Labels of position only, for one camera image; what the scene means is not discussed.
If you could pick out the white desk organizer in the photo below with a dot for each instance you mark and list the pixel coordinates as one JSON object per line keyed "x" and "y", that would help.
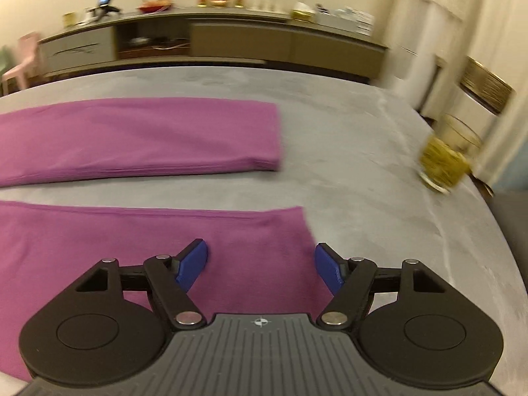
{"x": 332, "y": 15}

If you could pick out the long low television cabinet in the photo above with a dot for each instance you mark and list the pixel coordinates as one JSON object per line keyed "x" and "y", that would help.
{"x": 247, "y": 45}

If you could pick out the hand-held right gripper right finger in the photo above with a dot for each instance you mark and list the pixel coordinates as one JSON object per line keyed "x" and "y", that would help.
{"x": 328, "y": 268}

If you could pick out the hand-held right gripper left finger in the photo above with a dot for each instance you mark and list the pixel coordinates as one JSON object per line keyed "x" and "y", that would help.
{"x": 192, "y": 265}

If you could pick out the gold tissue box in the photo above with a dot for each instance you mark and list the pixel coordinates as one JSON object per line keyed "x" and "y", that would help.
{"x": 303, "y": 13}

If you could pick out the yellow cup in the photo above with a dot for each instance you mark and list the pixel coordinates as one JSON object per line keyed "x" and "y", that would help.
{"x": 70, "y": 19}

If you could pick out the pink plastic child chair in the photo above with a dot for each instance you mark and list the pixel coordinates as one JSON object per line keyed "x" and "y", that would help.
{"x": 27, "y": 62}

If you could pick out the white printed paper box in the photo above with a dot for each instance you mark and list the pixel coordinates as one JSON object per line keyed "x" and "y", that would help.
{"x": 362, "y": 20}

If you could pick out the cream curtain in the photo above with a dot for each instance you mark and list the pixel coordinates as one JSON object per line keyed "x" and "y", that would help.
{"x": 420, "y": 29}

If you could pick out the gold-backed dining chair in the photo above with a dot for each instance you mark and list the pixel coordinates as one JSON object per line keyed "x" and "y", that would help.
{"x": 486, "y": 86}

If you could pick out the purple pants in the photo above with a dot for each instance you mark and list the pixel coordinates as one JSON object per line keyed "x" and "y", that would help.
{"x": 123, "y": 140}

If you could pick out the green plastic child chair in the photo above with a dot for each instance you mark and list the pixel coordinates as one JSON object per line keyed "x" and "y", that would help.
{"x": 3, "y": 70}

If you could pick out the white charger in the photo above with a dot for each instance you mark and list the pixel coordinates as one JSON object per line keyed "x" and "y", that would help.
{"x": 88, "y": 15}

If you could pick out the red plate of fruit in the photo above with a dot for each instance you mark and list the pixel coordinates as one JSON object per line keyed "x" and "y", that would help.
{"x": 154, "y": 6}

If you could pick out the glass cup of tea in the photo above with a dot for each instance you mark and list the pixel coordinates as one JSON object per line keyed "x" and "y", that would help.
{"x": 443, "y": 163}

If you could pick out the gold offering bowl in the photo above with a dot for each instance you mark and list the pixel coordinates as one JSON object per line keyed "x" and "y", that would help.
{"x": 218, "y": 1}

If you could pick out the small black camera on tripod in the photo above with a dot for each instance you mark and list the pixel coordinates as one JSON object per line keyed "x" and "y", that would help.
{"x": 105, "y": 6}

